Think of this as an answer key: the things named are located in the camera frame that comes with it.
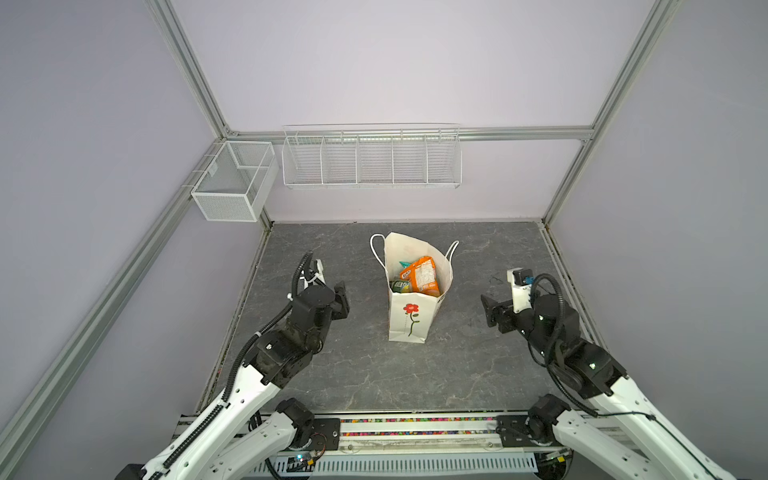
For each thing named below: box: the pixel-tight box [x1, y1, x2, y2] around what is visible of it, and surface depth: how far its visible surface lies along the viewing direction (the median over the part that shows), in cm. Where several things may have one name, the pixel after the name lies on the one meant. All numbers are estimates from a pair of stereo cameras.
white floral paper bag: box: [369, 232, 459, 343], surface depth 80 cm
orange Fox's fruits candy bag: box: [400, 256, 440, 297], surface depth 85 cm
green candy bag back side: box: [391, 280, 411, 293], surface depth 84 cm
